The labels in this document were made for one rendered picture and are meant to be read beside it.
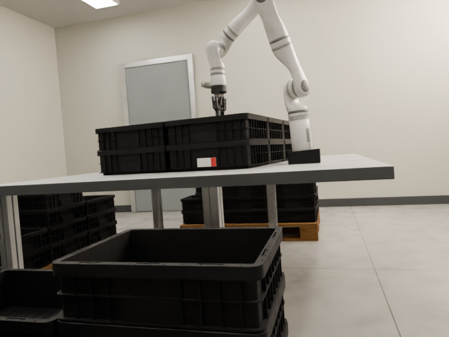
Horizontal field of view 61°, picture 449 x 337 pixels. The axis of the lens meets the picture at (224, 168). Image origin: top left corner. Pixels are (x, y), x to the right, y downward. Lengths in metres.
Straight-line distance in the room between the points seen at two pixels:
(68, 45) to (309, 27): 3.47
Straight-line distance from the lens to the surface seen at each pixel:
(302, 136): 1.73
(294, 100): 1.80
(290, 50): 1.74
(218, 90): 1.78
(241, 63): 5.10
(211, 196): 1.34
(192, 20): 5.44
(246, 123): 1.57
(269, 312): 0.72
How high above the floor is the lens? 0.78
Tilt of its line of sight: 3 degrees down
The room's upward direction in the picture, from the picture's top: 4 degrees counter-clockwise
